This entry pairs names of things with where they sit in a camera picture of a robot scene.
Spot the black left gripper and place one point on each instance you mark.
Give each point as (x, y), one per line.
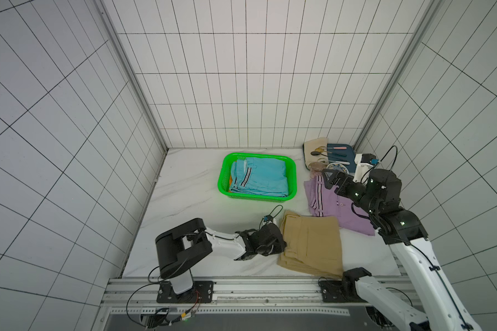
(280, 245)

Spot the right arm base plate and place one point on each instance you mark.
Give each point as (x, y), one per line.
(334, 291)

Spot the blue tray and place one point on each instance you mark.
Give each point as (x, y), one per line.
(349, 152)

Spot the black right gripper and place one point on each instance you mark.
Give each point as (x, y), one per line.
(337, 178)

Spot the aluminium frame rail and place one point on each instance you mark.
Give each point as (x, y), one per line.
(232, 295)

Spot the purple folded pants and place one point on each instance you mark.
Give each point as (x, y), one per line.
(323, 202)

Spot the blue patterned bowl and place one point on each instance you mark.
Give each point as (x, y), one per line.
(338, 166)

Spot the dark metal spoon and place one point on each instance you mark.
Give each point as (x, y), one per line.
(328, 154)

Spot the green plastic basket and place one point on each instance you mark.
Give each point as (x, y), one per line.
(225, 174)

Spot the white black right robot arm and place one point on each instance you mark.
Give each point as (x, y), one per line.
(404, 233)

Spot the teal pants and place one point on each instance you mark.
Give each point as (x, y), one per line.
(260, 176)

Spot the tan pants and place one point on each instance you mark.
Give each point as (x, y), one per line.
(313, 245)

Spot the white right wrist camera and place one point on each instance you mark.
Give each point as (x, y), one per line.
(364, 164)

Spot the gold spoon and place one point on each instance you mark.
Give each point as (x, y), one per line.
(323, 149)

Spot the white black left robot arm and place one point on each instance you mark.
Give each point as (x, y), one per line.
(182, 247)

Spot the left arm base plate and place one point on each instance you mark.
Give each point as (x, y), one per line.
(201, 292)

